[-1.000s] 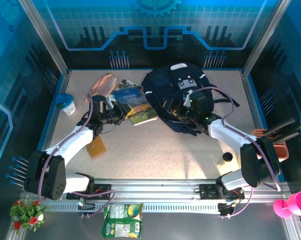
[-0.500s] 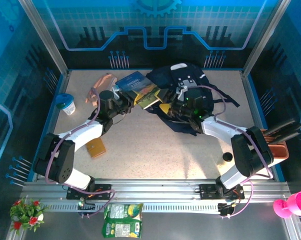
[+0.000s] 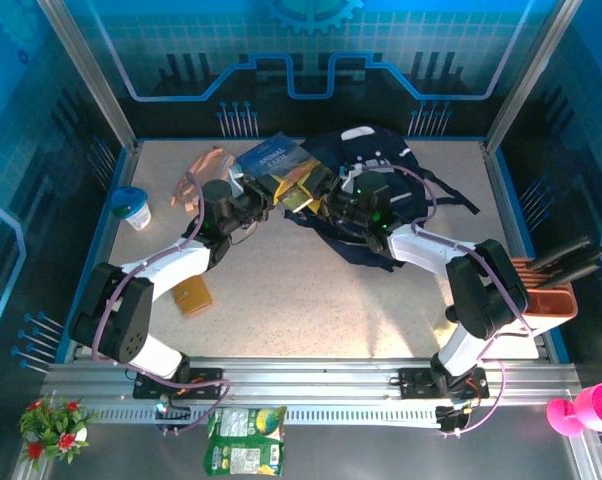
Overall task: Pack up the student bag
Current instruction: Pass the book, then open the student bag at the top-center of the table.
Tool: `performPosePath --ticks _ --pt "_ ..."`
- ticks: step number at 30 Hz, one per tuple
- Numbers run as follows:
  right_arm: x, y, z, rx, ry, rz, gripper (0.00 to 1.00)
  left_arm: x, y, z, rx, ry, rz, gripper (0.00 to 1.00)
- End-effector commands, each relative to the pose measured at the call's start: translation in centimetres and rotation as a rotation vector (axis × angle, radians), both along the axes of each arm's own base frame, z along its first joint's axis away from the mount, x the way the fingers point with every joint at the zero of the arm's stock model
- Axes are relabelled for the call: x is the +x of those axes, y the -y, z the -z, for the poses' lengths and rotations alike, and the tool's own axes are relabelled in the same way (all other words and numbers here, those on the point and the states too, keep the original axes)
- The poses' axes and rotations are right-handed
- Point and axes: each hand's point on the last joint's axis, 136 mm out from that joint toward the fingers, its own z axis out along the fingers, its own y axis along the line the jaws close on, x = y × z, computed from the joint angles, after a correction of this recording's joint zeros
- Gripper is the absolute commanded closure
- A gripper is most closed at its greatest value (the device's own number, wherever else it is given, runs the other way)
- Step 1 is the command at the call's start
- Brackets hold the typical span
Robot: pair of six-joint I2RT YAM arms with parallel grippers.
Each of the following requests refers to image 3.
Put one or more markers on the aluminium mounting rail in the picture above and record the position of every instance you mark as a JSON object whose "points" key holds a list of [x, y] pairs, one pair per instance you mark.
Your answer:
{"points": [[306, 380]]}

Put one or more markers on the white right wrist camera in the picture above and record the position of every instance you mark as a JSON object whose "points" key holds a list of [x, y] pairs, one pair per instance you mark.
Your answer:
{"points": [[351, 172]]}

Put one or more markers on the aluminium frame post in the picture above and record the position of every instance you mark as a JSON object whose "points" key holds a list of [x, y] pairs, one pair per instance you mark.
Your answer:
{"points": [[531, 75], [96, 85]]}

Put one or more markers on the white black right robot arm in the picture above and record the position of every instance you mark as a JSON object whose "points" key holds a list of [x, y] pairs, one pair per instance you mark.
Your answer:
{"points": [[486, 300]]}

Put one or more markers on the black folder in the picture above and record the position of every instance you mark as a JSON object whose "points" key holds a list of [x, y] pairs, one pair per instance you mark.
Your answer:
{"points": [[576, 272], [566, 252]]}

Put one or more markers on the Animal Farm book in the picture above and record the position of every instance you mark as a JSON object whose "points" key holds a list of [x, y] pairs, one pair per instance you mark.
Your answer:
{"points": [[273, 155]]}

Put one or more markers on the navy blue backpack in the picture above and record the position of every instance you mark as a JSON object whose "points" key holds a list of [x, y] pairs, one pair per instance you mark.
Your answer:
{"points": [[391, 150]]}

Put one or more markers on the pink goblet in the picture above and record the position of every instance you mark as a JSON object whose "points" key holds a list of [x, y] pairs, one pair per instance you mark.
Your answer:
{"points": [[601, 405]]}

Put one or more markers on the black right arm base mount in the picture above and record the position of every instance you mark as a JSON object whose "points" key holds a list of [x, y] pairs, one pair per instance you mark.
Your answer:
{"points": [[416, 382]]}

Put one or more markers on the white cup blue lid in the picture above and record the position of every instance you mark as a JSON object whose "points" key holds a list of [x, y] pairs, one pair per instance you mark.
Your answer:
{"points": [[133, 210]]}

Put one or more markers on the pink pencil case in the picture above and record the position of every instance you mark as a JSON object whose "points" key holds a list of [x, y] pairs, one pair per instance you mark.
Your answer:
{"points": [[206, 162]]}

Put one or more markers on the green snack bag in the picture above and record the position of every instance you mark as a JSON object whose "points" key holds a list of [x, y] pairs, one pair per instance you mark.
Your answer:
{"points": [[243, 440]]}

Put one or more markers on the yellow wallet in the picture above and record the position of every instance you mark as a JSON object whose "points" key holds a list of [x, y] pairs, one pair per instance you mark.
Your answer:
{"points": [[193, 296]]}

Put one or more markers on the orange file rack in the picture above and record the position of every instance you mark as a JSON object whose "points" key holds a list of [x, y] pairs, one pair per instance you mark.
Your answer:
{"points": [[556, 305]]}

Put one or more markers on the artificial plant red flowers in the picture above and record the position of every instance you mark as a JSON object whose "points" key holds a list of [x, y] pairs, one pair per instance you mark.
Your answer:
{"points": [[56, 430]]}

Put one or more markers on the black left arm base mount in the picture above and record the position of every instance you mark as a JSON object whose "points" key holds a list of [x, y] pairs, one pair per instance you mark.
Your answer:
{"points": [[201, 382]]}

